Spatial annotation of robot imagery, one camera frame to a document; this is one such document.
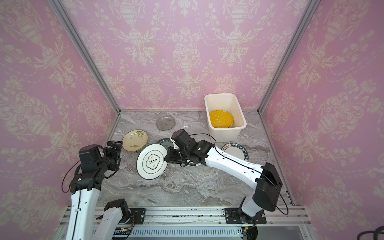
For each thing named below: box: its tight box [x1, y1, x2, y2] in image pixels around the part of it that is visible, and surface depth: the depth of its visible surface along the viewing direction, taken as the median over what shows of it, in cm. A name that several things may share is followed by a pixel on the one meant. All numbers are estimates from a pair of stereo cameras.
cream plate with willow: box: [122, 129, 149, 152], surface depth 105 cm
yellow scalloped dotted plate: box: [209, 110, 234, 129], surface depth 115 cm
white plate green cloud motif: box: [136, 143, 169, 180], surface depth 74 cm
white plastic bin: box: [204, 93, 247, 143], surface depth 110 cm
